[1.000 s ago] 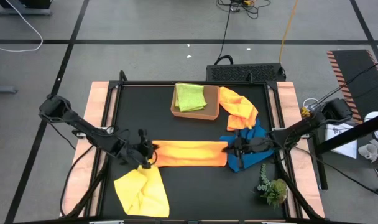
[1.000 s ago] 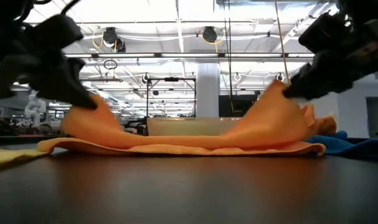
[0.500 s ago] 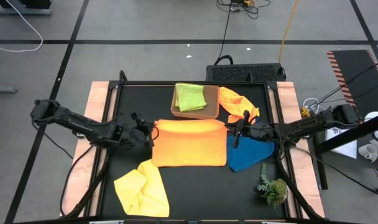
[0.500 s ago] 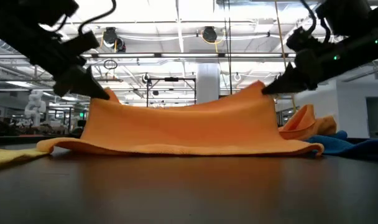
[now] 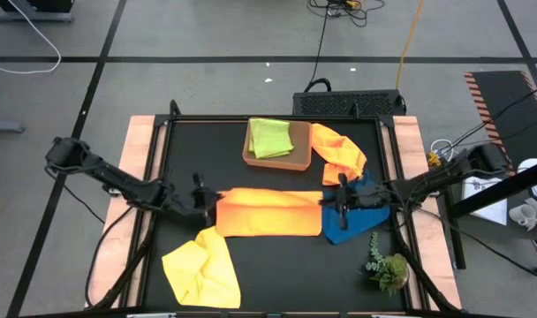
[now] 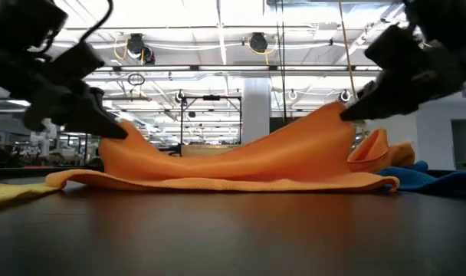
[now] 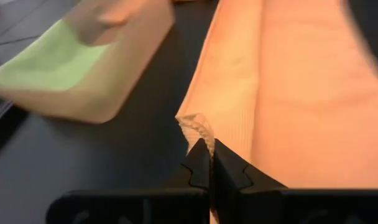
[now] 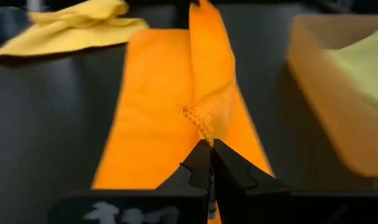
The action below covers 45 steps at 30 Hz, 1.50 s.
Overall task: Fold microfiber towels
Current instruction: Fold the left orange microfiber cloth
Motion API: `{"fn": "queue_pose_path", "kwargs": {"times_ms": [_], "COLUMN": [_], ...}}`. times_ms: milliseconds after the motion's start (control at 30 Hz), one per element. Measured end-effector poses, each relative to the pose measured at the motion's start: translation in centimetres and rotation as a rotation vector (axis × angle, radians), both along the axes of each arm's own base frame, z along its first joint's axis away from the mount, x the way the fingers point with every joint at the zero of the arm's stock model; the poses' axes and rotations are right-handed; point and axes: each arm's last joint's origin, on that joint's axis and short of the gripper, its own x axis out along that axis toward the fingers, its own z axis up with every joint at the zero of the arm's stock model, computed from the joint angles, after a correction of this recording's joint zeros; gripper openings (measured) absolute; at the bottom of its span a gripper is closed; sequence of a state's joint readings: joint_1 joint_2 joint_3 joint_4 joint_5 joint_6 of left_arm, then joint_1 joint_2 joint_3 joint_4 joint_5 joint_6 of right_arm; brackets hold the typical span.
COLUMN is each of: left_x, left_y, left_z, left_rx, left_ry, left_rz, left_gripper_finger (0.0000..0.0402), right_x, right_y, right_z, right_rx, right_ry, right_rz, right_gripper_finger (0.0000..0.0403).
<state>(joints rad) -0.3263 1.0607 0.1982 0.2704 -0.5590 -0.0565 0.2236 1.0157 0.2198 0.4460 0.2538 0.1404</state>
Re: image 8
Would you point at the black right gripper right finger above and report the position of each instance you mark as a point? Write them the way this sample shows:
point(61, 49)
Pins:
point(235, 174)

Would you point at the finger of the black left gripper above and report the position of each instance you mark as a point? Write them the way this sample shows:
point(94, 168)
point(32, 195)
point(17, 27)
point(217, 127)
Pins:
point(182, 14)

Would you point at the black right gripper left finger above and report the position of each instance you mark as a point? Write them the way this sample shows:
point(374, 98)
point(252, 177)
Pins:
point(193, 168)

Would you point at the orange microfiber towel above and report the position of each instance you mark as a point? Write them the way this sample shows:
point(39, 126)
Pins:
point(151, 109)

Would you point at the yellow microfiber towel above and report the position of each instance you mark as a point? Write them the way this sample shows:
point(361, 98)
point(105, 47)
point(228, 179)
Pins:
point(71, 28)

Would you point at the green microfiber towel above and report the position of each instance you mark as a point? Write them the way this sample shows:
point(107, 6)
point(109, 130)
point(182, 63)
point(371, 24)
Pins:
point(363, 62)

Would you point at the orange plastic bin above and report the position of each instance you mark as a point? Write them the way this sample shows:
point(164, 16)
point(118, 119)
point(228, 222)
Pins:
point(332, 124)

